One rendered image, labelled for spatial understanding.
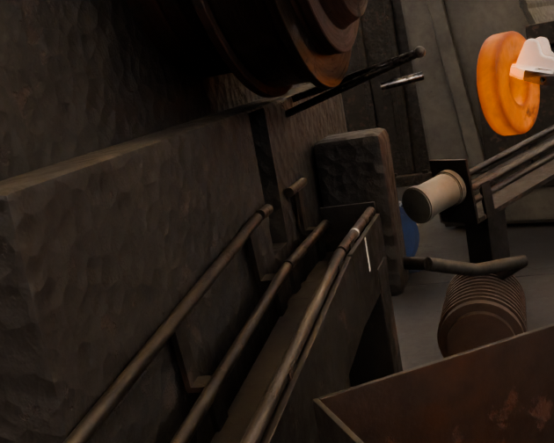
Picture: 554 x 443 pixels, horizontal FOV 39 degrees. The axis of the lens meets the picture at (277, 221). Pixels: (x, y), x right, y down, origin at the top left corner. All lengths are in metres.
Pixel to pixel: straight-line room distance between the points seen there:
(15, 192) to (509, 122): 0.85
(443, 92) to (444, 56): 0.17
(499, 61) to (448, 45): 2.40
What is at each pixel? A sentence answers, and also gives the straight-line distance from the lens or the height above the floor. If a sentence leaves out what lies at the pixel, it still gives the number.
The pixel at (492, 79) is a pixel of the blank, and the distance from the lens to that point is 1.17.
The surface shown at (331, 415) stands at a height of 0.72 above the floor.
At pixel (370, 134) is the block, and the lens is 1.09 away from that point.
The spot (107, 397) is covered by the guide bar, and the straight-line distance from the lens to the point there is 0.54.
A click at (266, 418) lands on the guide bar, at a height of 0.68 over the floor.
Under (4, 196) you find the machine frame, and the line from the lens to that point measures 0.48.
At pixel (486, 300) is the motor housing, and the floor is 0.53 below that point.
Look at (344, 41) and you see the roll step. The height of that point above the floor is 0.93.
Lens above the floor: 0.92
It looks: 11 degrees down
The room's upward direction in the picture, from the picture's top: 10 degrees counter-clockwise
